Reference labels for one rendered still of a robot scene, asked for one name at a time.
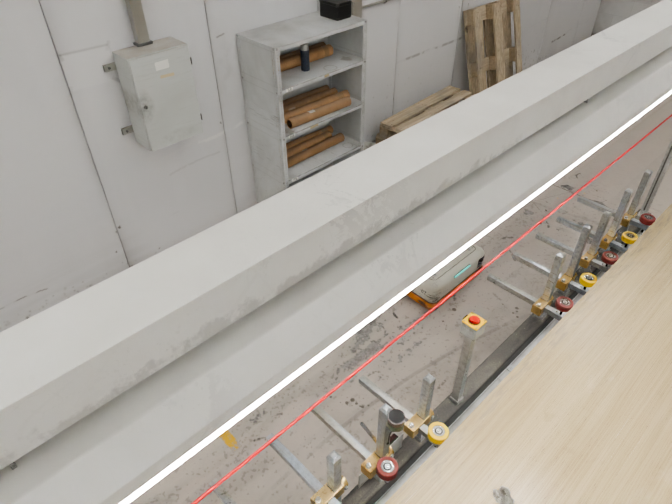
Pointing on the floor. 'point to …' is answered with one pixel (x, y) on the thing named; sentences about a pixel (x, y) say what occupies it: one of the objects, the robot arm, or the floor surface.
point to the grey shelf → (265, 115)
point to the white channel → (283, 241)
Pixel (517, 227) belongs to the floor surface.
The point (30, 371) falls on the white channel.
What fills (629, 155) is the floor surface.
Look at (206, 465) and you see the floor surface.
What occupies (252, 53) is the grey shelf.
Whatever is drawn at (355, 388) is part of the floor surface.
